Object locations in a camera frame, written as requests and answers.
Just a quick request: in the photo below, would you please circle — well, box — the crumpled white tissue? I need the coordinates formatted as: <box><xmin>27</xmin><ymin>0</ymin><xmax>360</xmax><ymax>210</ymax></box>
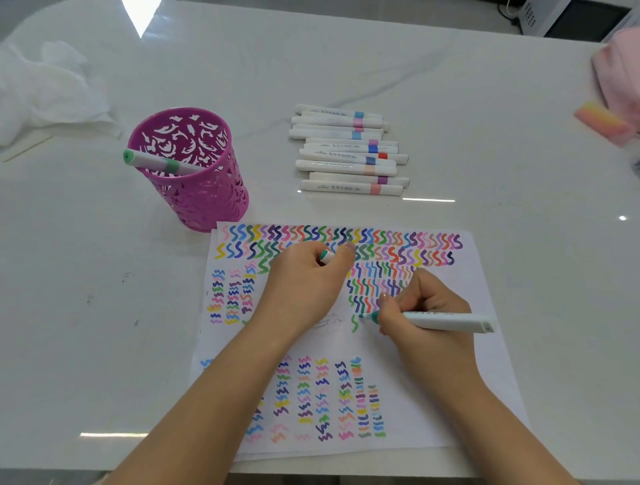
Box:
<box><xmin>0</xmin><ymin>39</ymin><xmax>124</xmax><ymax>147</ymax></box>

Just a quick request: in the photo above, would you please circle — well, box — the white paper with coloured squiggles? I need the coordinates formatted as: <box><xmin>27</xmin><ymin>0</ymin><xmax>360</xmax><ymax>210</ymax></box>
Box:
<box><xmin>189</xmin><ymin>222</ymin><xmax>532</xmax><ymax>463</ymax></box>

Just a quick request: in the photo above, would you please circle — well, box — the person's right hand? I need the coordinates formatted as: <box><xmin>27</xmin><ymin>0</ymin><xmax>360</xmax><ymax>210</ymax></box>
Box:
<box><xmin>377</xmin><ymin>268</ymin><xmax>477</xmax><ymax>380</ymax></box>

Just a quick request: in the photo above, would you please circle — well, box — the pink perforated pen holder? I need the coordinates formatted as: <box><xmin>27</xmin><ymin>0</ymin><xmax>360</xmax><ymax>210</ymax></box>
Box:
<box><xmin>127</xmin><ymin>107</ymin><xmax>250</xmax><ymax>234</ymax></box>

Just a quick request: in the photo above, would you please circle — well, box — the person's right forearm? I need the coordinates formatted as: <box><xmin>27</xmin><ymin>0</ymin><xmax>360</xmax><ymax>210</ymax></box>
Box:
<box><xmin>400</xmin><ymin>350</ymin><xmax>583</xmax><ymax>485</ymax></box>

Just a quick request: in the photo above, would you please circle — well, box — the person's left hand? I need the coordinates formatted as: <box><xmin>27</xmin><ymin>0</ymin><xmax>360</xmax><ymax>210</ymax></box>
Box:
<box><xmin>255</xmin><ymin>241</ymin><xmax>357</xmax><ymax>341</ymax></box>

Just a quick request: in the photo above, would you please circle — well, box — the white green-capped marker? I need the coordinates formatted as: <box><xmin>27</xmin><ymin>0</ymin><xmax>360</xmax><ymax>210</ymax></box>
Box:
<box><xmin>122</xmin><ymin>148</ymin><xmax>202</xmax><ymax>176</ymax></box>

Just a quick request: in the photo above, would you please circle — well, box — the white microwave oven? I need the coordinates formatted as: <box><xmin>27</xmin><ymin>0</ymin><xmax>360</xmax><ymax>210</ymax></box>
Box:
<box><xmin>517</xmin><ymin>0</ymin><xmax>637</xmax><ymax>39</ymax></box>

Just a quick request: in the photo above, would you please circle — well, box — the row of white markers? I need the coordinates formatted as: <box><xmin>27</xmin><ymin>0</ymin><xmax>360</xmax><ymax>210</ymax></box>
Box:
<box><xmin>288</xmin><ymin>103</ymin><xmax>411</xmax><ymax>197</ymax></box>

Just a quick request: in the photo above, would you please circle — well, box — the person's left forearm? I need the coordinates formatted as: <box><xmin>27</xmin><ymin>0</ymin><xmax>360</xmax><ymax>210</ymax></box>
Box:
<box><xmin>102</xmin><ymin>320</ymin><xmax>311</xmax><ymax>485</ymax></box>

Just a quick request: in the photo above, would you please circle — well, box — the white teal-tipped marker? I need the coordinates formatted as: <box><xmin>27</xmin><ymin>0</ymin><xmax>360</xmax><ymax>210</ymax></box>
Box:
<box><xmin>359</xmin><ymin>310</ymin><xmax>496</xmax><ymax>334</ymax></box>

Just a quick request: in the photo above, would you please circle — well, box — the thin wooden stick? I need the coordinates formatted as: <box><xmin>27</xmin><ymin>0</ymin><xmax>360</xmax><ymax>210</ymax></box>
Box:
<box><xmin>2</xmin><ymin>135</ymin><xmax>54</xmax><ymax>164</ymax></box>

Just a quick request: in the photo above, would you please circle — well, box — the pink cloth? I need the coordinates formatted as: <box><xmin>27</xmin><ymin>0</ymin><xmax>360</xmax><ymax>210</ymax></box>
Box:
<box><xmin>592</xmin><ymin>27</ymin><xmax>640</xmax><ymax>134</ymax></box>

